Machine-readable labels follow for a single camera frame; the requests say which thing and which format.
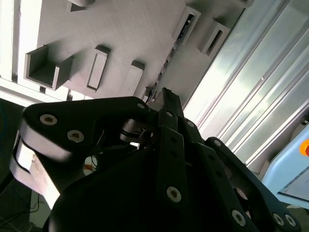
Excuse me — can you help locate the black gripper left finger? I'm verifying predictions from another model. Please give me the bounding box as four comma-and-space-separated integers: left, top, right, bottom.
9, 96, 190, 210

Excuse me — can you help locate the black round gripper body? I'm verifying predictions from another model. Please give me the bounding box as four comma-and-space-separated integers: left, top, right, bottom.
47, 116, 247, 232

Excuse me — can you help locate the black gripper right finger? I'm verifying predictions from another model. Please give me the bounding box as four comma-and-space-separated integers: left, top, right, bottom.
163, 87, 302, 232

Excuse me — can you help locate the RAM memory stick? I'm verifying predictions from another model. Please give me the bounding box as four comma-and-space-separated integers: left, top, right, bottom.
144, 13, 196, 101

